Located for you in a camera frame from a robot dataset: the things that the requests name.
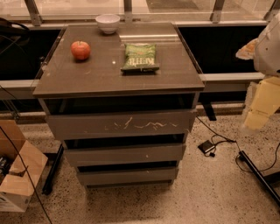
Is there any grey drawer cabinet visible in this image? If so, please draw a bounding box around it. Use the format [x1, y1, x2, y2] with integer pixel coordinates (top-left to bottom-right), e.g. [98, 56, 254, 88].
[33, 24, 204, 175]

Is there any grey top drawer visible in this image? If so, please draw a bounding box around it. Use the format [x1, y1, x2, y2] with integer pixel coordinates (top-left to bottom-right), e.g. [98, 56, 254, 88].
[46, 109, 196, 140]

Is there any metal window railing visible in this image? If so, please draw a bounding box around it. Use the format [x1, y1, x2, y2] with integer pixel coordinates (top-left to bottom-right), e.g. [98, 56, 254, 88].
[0, 0, 280, 26]

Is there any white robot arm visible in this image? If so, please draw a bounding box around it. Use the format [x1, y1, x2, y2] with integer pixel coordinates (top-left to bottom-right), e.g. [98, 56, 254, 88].
[235, 14, 280, 130]

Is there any black metal bar right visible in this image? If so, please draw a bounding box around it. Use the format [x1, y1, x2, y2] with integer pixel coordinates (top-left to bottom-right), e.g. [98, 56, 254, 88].
[239, 150, 280, 207]

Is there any cardboard box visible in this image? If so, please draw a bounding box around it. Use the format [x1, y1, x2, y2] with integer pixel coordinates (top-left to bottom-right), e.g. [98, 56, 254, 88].
[0, 120, 47, 212]

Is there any black metal bar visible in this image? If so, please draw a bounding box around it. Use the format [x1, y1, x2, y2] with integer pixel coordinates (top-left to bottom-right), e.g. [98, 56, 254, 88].
[42, 145, 64, 195]
[239, 150, 280, 207]

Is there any white bowl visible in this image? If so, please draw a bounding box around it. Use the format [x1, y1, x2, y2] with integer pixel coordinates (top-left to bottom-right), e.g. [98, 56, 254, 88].
[95, 14, 120, 34]

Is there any grey bottom drawer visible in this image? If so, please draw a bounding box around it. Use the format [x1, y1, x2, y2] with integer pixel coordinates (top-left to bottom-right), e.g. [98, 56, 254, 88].
[77, 167, 179, 186]

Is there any black bag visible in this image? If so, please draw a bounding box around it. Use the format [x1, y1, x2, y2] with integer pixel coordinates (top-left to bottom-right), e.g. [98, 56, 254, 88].
[0, 17, 30, 43]

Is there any black power adapter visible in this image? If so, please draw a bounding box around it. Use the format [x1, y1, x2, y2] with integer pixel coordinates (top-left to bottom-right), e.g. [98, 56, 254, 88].
[198, 140, 214, 154]

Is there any grey drawer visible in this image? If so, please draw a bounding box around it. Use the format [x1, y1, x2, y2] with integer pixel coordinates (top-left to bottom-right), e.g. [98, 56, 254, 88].
[65, 143, 186, 167]
[77, 167, 179, 186]
[46, 109, 196, 140]

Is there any red apple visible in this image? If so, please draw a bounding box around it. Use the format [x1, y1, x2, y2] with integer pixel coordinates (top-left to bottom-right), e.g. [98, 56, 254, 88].
[71, 41, 91, 60]

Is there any green kettle chips bag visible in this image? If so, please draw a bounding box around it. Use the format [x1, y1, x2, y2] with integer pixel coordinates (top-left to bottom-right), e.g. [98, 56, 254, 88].
[121, 43, 159, 72]

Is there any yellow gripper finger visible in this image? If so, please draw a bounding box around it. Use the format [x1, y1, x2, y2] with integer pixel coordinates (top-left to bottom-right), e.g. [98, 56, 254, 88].
[243, 76, 280, 130]
[235, 38, 257, 60]

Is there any black metal bar left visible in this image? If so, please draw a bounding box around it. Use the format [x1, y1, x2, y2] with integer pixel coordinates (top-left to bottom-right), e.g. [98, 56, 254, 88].
[42, 145, 64, 195]

